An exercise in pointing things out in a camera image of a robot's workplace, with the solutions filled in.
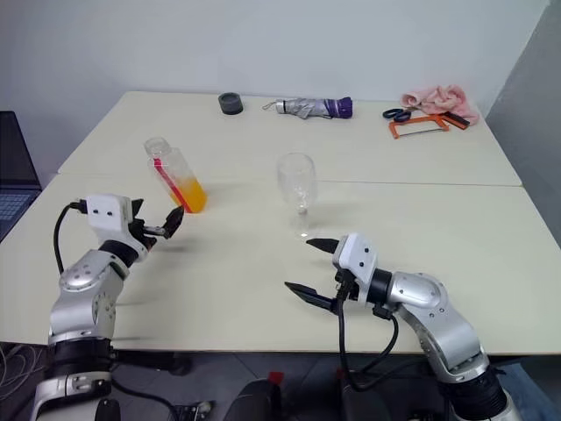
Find white floor cable bundle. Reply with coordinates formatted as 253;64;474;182
0;341;43;387

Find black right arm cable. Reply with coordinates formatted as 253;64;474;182
336;280;401;393

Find folded silver purple umbrella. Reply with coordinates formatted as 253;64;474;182
261;96;354;119

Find orange juice bottle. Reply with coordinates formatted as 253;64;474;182
143;136;209;215

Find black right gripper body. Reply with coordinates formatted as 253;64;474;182
333;268;360;313

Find orange hacksaw with black handle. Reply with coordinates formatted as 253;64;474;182
388;111;471;140

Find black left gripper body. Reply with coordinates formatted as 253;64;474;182
129;218;166;253

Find dark laptop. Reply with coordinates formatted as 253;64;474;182
0;111;43;240

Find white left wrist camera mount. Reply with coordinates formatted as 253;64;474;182
86;194;151;265

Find pink crumpled cloth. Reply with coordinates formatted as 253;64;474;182
401;84;481;123

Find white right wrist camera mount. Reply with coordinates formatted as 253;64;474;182
331;233;379;303

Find dark blue handled scissors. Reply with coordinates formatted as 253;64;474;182
382;106;415;124

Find clear glass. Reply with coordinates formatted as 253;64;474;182
275;152;317;240

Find dark rounded shape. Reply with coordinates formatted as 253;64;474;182
227;379;286;421

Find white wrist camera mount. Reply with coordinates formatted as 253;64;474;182
86;194;151;265
331;233;379;303

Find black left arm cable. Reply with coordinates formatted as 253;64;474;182
52;199;89;274

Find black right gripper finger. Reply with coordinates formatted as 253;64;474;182
305;237;341;256
283;282;341;314

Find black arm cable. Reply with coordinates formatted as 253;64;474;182
336;280;401;393
52;199;89;274

